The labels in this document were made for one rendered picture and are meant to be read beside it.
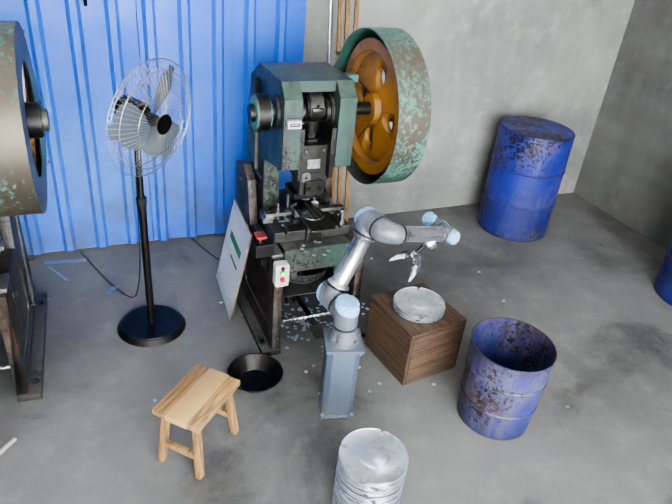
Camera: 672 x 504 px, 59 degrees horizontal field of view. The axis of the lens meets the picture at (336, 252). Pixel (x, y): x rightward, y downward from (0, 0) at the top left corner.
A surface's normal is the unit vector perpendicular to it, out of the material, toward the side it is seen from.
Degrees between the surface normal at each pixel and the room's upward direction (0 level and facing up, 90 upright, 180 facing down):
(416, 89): 62
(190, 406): 0
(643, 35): 90
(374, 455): 0
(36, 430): 0
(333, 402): 90
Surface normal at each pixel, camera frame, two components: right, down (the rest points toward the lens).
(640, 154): -0.92, 0.13
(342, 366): 0.11, 0.51
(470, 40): 0.38, 0.50
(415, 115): 0.40, 0.29
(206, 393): 0.09, -0.86
